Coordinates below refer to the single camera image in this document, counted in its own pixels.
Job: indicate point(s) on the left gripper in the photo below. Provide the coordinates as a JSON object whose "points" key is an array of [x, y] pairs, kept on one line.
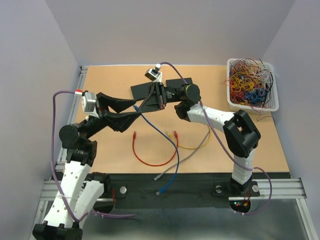
{"points": [[120, 121]]}

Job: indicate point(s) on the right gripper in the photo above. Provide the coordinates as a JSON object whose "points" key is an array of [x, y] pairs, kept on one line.
{"points": [[156, 99]]}

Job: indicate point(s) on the black network switch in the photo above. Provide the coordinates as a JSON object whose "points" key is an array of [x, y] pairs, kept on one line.
{"points": [[140, 91], [177, 83]]}

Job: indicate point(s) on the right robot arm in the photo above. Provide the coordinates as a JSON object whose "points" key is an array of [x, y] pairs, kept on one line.
{"points": [[241, 134]]}

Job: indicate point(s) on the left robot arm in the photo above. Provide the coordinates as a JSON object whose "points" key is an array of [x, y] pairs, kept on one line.
{"points": [[78, 190]]}

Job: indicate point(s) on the white basket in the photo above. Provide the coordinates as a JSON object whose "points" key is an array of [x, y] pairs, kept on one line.
{"points": [[251, 86]]}

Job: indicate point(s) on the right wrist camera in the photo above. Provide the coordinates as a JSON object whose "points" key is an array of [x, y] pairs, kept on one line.
{"points": [[154, 74]]}

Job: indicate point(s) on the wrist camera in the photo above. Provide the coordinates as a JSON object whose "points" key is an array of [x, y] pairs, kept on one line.
{"points": [[154, 74], [88, 102]]}

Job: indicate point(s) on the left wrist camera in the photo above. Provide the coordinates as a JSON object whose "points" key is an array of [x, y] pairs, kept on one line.
{"points": [[88, 102]]}

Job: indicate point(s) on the aluminium left rail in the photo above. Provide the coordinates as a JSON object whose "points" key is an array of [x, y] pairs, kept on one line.
{"points": [[58, 160]]}

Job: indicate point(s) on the aluminium rail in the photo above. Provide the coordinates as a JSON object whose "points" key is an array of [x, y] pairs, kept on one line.
{"points": [[282, 189], [58, 160]]}

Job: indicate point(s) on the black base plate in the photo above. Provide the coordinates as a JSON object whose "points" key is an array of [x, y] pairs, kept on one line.
{"points": [[130, 191]]}

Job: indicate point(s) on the aluminium front rail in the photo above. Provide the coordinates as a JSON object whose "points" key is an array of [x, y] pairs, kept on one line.
{"points": [[282, 189]]}

